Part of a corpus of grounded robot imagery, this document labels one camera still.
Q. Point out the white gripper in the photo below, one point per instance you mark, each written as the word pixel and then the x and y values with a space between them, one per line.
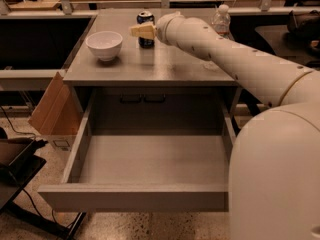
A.
pixel 162 28

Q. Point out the blue pepsi can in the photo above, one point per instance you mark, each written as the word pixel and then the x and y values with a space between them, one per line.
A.
pixel 142 17

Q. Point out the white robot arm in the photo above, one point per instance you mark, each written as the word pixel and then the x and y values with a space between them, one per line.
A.
pixel 274 174

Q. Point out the open grey top drawer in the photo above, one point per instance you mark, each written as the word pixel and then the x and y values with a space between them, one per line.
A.
pixel 166 152

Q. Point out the white ceramic bowl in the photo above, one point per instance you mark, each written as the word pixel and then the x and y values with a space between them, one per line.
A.
pixel 104 45

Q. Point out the grey cabinet with drawers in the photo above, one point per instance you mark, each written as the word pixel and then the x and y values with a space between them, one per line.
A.
pixel 155 91

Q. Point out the clear plastic water bottle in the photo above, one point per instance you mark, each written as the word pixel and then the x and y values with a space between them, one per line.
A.
pixel 221 20

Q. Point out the brown cardboard box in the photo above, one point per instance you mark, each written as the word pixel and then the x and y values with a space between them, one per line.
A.
pixel 56 117

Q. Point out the black office chair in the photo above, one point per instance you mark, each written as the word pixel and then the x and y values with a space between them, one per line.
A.
pixel 298 40

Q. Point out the black stand left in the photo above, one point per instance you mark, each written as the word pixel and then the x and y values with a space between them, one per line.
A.
pixel 18 166

